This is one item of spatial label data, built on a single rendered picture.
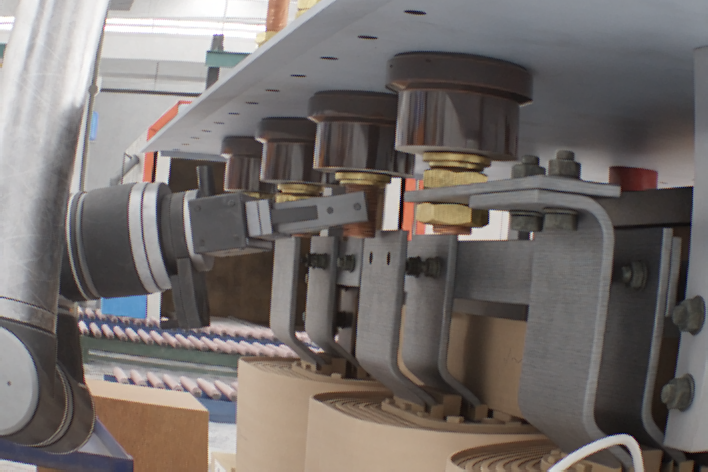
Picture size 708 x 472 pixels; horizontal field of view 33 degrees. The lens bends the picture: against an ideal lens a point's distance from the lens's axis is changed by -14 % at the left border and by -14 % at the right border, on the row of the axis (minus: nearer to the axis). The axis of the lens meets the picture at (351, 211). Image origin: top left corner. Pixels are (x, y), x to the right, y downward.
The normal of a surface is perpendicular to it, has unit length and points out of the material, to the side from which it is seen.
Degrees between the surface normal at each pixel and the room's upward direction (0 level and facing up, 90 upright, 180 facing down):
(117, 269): 120
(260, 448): 90
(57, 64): 81
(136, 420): 90
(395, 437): 90
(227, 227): 90
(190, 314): 112
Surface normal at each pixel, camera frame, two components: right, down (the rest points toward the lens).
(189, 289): -0.11, -0.05
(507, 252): -0.97, -0.09
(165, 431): 0.24, -0.02
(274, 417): -0.77, -0.09
